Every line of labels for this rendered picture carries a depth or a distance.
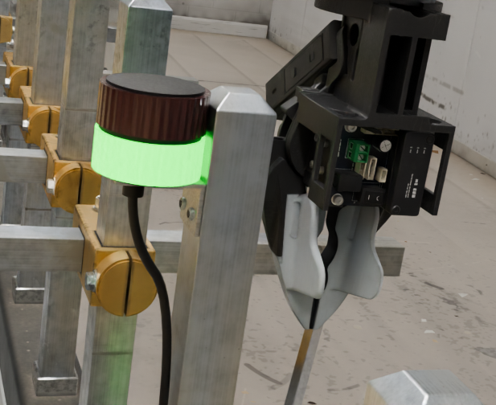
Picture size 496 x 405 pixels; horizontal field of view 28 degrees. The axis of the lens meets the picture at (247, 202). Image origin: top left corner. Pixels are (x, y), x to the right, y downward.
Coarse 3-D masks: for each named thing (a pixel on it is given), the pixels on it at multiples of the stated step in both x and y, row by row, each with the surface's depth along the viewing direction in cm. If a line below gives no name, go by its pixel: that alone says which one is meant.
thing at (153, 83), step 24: (168, 96) 52; (192, 96) 52; (168, 144) 52; (192, 192) 56; (192, 216) 56; (144, 264) 57; (168, 312) 58; (168, 336) 58; (168, 360) 59; (168, 384) 59
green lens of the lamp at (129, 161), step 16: (96, 128) 54; (96, 144) 53; (112, 144) 52; (128, 144) 52; (144, 144) 52; (192, 144) 53; (96, 160) 54; (112, 160) 53; (128, 160) 52; (144, 160) 52; (160, 160) 52; (176, 160) 53; (192, 160) 53; (112, 176) 53; (128, 176) 52; (144, 176) 52; (160, 176) 52; (176, 176) 53; (192, 176) 54
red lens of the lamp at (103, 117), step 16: (112, 96) 52; (128, 96) 51; (144, 96) 51; (160, 96) 51; (208, 96) 53; (96, 112) 54; (112, 112) 52; (128, 112) 52; (144, 112) 51; (160, 112) 51; (176, 112) 52; (192, 112) 52; (208, 112) 54; (112, 128) 52; (128, 128) 52; (144, 128) 52; (160, 128) 52; (176, 128) 52; (192, 128) 53
